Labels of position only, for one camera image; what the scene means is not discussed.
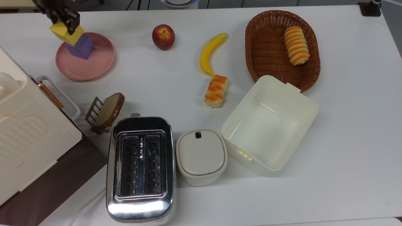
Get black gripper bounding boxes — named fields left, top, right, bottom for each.
left=32, top=0, right=81, bottom=35

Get yellow foam cube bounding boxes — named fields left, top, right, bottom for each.
left=49, top=21, right=85, bottom=47

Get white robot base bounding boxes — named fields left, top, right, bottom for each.
left=158, top=0, right=200, bottom=9

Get purple foam cube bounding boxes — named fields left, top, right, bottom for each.
left=65, top=34, right=95, bottom=60

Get pink round plate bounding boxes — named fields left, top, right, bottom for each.
left=55, top=32, right=116, bottom=82

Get gold metal toast rack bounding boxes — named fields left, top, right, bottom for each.
left=85, top=96, right=114, bottom=136

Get brown toast slice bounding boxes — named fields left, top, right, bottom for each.
left=91, top=92, right=126, bottom=132

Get red apple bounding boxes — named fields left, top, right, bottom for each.
left=152, top=24, right=176, bottom=51

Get yellow banana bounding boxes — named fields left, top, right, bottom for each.
left=199, top=33, right=229, bottom=77

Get orange glazed bread loaf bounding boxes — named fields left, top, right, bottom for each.
left=204, top=74, right=229, bottom=109

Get small cream lidded bin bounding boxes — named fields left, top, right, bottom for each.
left=175, top=128, right=228, bottom=187

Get cream and chrome toaster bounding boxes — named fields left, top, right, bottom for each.
left=106, top=113, right=176, bottom=225

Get brown wicker basket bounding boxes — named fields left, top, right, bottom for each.
left=245, top=10, right=321, bottom=94

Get cream open plastic box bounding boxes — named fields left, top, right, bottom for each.
left=221, top=75, right=319, bottom=177

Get striped orange bread roll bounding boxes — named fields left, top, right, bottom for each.
left=284, top=26, right=311, bottom=67

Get cream cabinet with handles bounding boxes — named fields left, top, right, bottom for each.
left=0, top=47, right=83, bottom=206

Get white toaster power cable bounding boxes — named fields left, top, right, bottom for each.
left=68, top=186, right=107, bottom=226

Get black clamp mount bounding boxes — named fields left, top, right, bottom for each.
left=358, top=0, right=383, bottom=17

